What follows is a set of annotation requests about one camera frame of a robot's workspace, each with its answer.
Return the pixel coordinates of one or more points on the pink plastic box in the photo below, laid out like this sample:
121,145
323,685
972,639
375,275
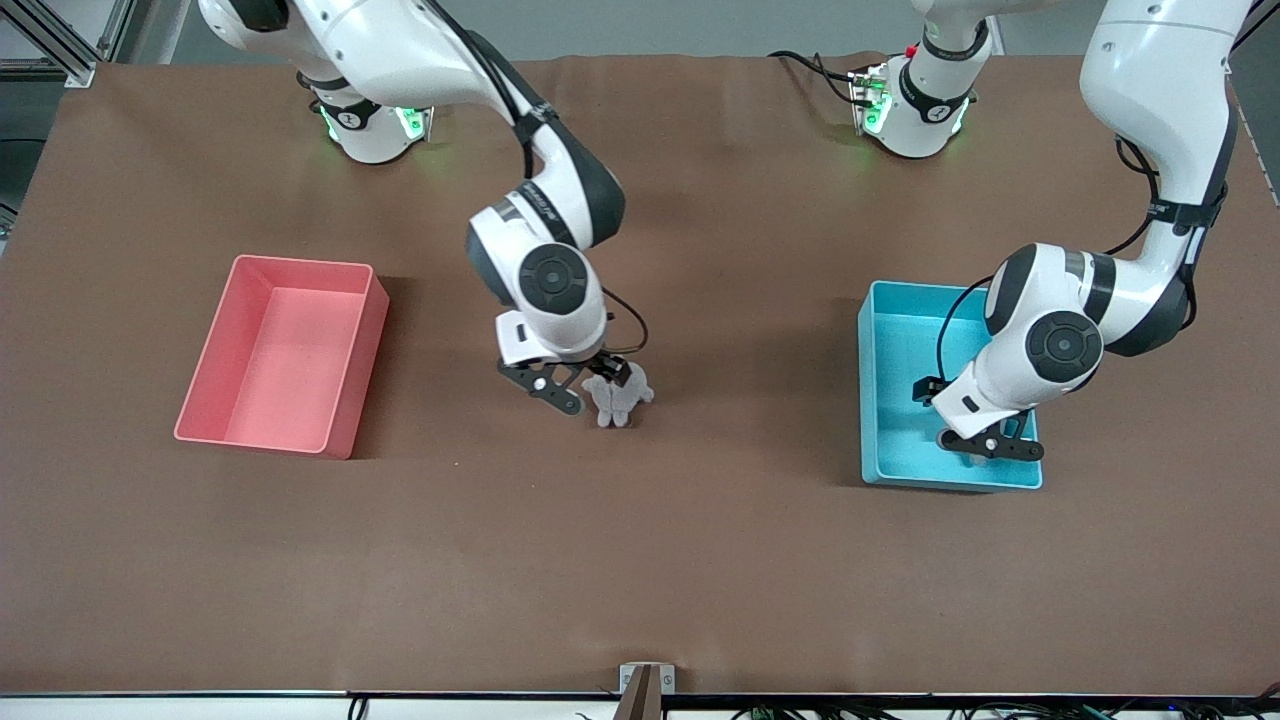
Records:
290,410

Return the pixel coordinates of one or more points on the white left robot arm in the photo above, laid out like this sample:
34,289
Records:
1150,80

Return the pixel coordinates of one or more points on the white table edge rail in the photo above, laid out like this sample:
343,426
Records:
200,708

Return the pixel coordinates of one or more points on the blue plastic box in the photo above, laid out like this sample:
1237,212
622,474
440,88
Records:
900,400

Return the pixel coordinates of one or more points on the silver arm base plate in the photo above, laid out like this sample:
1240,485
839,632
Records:
420,122

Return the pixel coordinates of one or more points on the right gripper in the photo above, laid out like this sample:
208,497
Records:
607,368

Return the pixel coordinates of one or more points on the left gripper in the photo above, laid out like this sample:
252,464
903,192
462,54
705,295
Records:
922,391

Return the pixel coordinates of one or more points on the aluminium frame profile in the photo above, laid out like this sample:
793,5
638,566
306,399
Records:
75,70

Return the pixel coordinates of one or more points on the brown table cover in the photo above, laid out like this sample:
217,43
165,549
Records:
640,550

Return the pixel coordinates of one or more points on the metal clamp bracket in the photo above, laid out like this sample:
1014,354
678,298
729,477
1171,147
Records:
630,680

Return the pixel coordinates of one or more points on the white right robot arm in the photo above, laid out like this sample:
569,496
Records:
550,280

